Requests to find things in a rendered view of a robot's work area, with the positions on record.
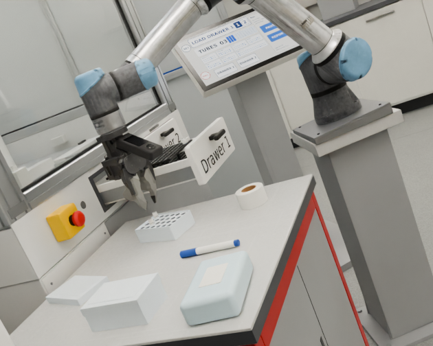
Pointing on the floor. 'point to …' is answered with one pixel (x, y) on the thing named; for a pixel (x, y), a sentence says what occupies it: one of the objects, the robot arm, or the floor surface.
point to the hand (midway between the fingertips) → (150, 201)
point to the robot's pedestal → (380, 234)
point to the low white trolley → (75, 335)
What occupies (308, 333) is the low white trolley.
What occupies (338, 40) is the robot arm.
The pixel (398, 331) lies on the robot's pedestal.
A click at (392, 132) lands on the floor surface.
